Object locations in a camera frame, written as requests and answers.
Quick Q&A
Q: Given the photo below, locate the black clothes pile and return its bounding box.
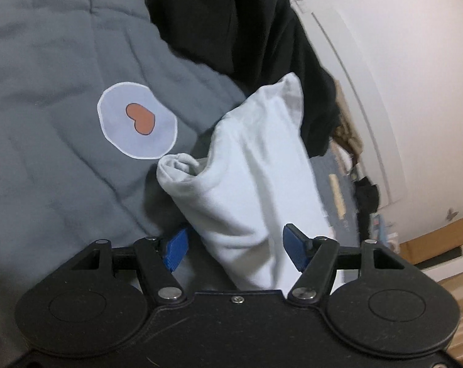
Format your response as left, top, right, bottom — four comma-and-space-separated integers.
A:
145, 0, 340, 156

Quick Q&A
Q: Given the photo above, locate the folded brown blanket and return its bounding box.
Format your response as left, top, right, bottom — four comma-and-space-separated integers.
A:
333, 80, 363, 166

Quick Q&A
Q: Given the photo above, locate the grey quilted bedspread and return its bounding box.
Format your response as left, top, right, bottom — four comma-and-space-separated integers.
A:
0, 0, 248, 367

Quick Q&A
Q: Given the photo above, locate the white t-shirt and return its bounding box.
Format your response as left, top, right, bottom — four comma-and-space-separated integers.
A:
157, 74, 334, 293

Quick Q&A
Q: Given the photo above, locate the brown wooden board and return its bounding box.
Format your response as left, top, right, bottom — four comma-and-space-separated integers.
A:
400, 218, 463, 265

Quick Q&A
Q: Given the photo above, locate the stack of folded clothes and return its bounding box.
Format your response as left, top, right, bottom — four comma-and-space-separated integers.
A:
354, 177, 400, 253

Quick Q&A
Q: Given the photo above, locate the white bed headboard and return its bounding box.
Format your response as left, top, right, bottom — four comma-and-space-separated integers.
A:
291, 0, 407, 208

